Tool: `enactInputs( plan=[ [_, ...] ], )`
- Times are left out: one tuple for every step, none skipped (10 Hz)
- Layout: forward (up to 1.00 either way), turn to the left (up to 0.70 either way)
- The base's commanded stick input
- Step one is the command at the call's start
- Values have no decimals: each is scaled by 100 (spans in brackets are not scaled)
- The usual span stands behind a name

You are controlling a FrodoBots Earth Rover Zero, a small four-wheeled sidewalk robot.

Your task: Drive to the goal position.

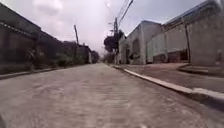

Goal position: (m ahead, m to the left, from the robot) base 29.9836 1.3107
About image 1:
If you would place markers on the round dark tree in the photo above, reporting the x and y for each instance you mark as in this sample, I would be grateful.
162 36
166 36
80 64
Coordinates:
109 43

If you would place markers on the utility pole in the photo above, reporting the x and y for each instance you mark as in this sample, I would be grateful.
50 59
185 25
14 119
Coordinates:
116 26

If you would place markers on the grey concrete road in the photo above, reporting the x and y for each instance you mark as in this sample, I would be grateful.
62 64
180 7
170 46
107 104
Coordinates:
90 96

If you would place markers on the pale grey building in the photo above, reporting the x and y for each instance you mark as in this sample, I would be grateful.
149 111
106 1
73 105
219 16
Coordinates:
143 36

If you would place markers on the leaning pole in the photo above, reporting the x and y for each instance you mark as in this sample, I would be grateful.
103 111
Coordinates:
76 35

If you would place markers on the roadside bushes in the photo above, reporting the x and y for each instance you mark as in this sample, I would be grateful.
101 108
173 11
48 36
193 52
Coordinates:
63 60

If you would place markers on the pale concrete kerb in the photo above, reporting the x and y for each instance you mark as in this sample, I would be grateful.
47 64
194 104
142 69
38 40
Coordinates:
166 85

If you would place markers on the robot's own part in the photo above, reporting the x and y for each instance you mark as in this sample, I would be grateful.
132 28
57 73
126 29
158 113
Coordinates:
143 126

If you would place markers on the dark low kerb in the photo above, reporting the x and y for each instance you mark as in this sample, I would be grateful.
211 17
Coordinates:
20 74

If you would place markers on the grey walled building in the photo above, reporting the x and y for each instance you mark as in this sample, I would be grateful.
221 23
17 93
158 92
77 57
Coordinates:
203 36

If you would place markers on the long dark wall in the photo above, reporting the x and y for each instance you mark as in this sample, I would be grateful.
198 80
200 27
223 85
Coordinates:
16 43

